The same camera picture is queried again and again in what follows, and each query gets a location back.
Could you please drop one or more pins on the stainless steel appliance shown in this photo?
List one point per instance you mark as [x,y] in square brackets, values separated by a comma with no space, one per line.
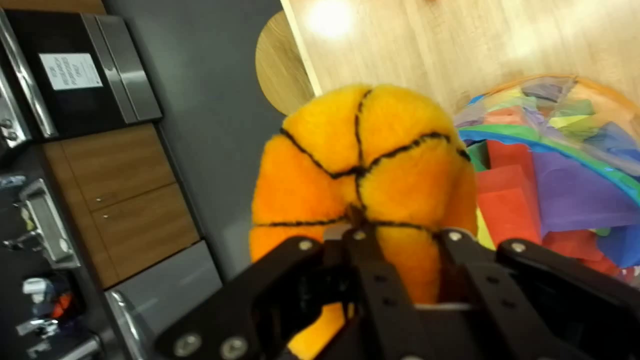
[167,287]

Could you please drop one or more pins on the bin of colourful toys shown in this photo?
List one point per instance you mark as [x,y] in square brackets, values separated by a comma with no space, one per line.
[600,110]

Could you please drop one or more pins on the red foam block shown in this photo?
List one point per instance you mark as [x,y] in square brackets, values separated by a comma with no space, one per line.
[510,201]

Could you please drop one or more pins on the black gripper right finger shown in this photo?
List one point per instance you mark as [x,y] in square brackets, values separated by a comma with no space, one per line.
[553,307]

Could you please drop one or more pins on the wooden cabinet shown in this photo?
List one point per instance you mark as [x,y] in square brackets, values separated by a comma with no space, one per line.
[127,201]

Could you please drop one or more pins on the purple foam block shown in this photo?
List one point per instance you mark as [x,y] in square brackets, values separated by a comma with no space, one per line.
[580,193]

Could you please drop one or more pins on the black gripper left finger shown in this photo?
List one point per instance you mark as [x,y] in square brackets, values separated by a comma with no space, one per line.
[267,313]

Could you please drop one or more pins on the white paper label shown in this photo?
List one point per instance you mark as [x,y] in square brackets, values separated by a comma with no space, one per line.
[70,70]

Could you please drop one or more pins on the silver countertop machine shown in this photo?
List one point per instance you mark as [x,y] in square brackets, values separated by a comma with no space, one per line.
[46,222]

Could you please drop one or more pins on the round wooden stool seat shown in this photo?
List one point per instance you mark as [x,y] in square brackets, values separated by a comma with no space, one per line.
[280,66]

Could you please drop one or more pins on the orange plush basketball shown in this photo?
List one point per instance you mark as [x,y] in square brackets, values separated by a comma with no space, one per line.
[400,180]

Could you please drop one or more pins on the blue foam block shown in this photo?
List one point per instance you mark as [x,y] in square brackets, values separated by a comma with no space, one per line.
[622,244]

